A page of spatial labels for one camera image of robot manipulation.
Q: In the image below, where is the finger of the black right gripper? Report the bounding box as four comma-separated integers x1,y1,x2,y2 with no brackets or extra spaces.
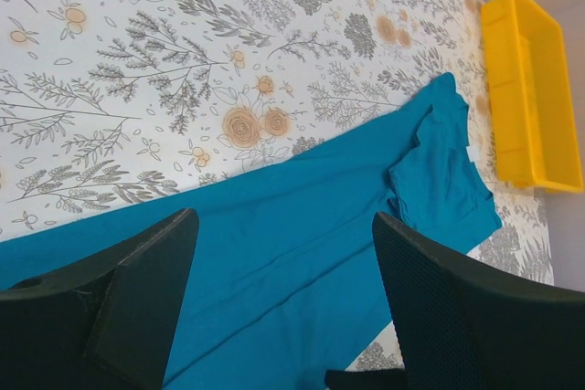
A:
324,368,409,390

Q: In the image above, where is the floral table cloth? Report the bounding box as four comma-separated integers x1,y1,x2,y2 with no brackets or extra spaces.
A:
1,0,553,372

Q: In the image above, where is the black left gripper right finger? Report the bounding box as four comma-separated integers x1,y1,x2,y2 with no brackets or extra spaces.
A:
372,214,584,389

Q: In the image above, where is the blue t shirt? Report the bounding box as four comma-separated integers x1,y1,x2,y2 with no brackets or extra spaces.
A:
1,73,502,389

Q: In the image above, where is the yellow plastic tray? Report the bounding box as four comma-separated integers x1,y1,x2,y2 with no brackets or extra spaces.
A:
481,0,584,193

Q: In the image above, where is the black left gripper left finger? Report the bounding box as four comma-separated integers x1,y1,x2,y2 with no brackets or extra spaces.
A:
1,209,199,389

